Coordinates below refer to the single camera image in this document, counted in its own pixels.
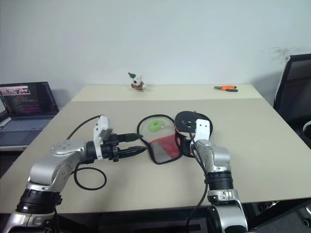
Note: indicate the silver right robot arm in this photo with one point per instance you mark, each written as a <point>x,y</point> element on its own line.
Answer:
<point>218,170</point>

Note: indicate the red mesh paddle case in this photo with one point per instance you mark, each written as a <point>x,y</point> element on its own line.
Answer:
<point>162,148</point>

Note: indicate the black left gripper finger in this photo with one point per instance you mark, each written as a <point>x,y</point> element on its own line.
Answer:
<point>133,151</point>
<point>130,137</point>

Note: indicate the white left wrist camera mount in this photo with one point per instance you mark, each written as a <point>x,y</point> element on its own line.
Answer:
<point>100,128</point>

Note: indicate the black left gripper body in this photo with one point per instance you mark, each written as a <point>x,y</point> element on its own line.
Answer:
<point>110,148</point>

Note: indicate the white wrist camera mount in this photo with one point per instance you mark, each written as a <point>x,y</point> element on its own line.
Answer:
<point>202,129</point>
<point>100,128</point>

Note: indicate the black office chair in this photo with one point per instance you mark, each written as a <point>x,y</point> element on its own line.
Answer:
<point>294,92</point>

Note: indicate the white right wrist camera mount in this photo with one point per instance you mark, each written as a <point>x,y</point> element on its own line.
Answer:
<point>202,129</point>

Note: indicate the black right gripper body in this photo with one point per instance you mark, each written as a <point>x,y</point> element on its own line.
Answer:
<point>188,146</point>

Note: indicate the white plush dog toy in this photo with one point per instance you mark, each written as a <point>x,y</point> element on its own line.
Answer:
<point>137,83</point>

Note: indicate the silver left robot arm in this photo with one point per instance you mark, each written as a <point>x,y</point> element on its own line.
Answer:
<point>56,167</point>

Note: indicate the black table frame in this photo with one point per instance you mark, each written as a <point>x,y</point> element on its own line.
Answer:
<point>274,211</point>

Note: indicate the open grey laptop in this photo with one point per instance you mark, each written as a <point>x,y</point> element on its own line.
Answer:
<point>26,106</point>

